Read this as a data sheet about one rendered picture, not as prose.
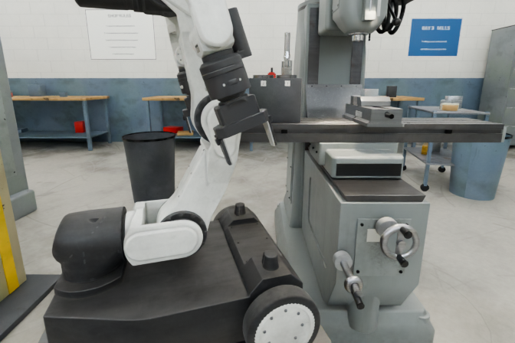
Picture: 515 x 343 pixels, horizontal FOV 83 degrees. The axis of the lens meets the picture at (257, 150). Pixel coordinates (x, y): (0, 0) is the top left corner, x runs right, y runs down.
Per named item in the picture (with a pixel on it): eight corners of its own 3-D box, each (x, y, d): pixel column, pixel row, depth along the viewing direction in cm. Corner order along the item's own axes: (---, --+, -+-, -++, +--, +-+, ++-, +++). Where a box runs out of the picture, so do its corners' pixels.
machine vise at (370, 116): (405, 126, 113) (408, 98, 110) (366, 126, 113) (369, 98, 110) (371, 116, 147) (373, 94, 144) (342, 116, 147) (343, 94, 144)
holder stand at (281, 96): (300, 122, 124) (302, 74, 120) (249, 122, 125) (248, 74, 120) (296, 119, 136) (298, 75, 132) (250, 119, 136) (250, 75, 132)
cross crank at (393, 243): (424, 268, 84) (430, 231, 82) (384, 268, 84) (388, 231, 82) (399, 240, 100) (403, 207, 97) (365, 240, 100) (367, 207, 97)
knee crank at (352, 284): (371, 311, 81) (373, 292, 79) (349, 310, 81) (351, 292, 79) (348, 262, 102) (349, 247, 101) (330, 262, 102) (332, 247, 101)
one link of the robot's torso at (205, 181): (148, 261, 78) (203, 90, 73) (151, 227, 97) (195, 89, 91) (204, 269, 83) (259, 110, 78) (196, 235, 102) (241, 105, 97)
